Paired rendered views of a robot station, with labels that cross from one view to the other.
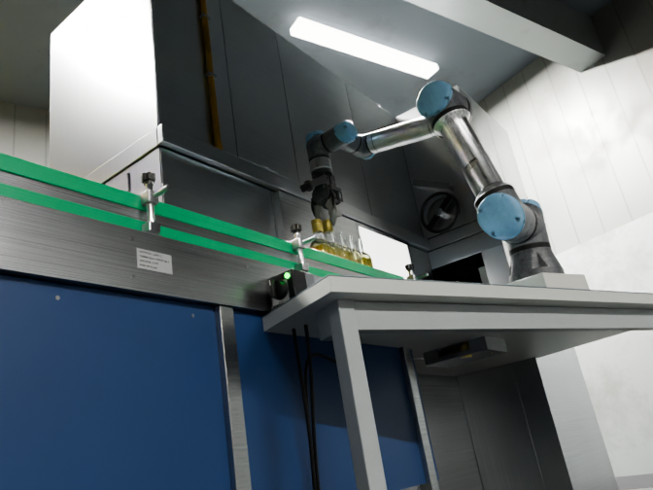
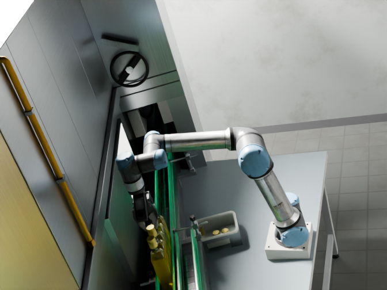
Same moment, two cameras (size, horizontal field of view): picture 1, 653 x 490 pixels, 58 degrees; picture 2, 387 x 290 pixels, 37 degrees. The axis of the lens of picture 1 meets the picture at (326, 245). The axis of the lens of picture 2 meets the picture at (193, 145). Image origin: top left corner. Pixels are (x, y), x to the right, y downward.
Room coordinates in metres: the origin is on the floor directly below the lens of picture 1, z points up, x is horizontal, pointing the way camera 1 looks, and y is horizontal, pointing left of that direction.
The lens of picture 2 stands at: (-0.05, 0.71, 2.54)
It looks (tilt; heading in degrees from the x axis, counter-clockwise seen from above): 28 degrees down; 331
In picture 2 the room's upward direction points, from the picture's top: 18 degrees counter-clockwise
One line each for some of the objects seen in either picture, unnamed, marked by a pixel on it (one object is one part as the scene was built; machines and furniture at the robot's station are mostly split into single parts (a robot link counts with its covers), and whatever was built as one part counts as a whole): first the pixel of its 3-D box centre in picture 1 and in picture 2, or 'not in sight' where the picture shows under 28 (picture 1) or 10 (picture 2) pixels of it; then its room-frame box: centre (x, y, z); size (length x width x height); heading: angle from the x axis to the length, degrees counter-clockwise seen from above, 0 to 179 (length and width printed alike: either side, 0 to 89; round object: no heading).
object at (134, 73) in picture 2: (440, 213); (129, 68); (2.67, -0.58, 1.49); 0.21 x 0.05 x 0.21; 56
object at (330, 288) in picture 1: (395, 361); (164, 251); (2.15, -0.18, 0.73); 1.58 x 1.52 x 0.04; 127
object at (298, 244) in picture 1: (306, 245); not in sight; (1.39, 0.05, 0.94); 0.07 x 0.04 x 0.13; 56
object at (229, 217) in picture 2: not in sight; (216, 232); (1.96, -0.39, 0.80); 0.22 x 0.17 x 0.09; 56
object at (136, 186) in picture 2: (320, 167); (133, 183); (1.81, -0.02, 1.38); 0.08 x 0.08 x 0.05
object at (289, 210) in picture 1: (357, 261); (124, 191); (2.18, -0.11, 1.15); 0.90 x 0.03 x 0.34; 146
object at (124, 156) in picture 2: (318, 148); (128, 167); (1.81, -0.03, 1.46); 0.09 x 0.08 x 0.11; 54
